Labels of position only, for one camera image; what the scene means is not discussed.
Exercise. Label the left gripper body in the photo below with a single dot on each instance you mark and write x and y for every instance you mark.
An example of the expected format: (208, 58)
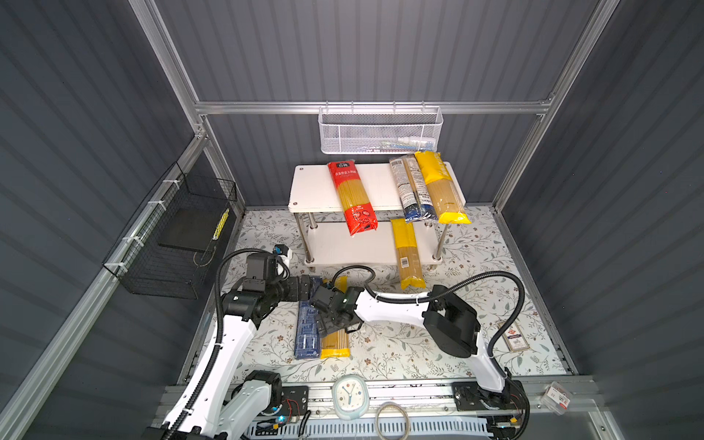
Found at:
(287, 291)

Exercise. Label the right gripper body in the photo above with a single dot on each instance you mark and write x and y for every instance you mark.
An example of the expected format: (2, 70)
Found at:
(328, 322)

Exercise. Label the yellow Pastatime spaghetti bag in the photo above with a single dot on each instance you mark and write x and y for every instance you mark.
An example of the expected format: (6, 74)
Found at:
(335, 346)

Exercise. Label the blue pasta box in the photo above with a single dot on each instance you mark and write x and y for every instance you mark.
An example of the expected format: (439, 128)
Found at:
(307, 344)

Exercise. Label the yellow spaghetti bag with barcode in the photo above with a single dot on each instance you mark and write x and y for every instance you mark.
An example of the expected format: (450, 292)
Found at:
(408, 258)

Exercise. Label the red spaghetti bag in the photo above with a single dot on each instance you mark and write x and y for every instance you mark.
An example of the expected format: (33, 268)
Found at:
(357, 209)

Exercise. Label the clear blue spaghetti bag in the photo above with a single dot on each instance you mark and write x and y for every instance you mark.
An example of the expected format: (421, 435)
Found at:
(410, 183)

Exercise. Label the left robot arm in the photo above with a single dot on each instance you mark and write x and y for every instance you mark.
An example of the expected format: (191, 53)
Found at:
(202, 411)

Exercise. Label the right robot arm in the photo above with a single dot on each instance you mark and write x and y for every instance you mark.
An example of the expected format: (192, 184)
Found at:
(450, 321)

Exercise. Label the white two-tier shelf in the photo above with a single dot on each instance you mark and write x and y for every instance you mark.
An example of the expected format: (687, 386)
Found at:
(330, 244)

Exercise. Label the mint analog clock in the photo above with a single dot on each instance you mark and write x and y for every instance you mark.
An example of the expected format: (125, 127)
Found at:
(351, 398)

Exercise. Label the floral table mat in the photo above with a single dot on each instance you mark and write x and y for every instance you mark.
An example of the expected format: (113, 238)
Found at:
(388, 351)

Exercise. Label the small card box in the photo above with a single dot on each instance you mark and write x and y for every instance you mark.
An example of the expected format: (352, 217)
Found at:
(514, 339)

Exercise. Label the pens in white basket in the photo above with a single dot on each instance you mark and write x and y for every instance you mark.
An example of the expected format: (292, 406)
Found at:
(399, 143)

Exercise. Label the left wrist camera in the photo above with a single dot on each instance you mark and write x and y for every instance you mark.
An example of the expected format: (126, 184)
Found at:
(284, 252)

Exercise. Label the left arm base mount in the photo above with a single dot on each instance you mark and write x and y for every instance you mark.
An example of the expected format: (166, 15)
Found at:
(289, 408)

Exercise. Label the black wire basket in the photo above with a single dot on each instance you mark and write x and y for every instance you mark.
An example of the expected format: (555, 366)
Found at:
(171, 253)

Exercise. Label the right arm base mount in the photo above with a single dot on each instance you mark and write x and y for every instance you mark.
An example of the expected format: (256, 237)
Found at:
(469, 396)

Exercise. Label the white wire mesh basket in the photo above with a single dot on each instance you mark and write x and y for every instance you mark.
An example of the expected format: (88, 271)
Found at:
(341, 128)

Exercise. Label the small packet on rail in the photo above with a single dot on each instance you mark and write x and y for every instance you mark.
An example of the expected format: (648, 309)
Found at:
(556, 398)

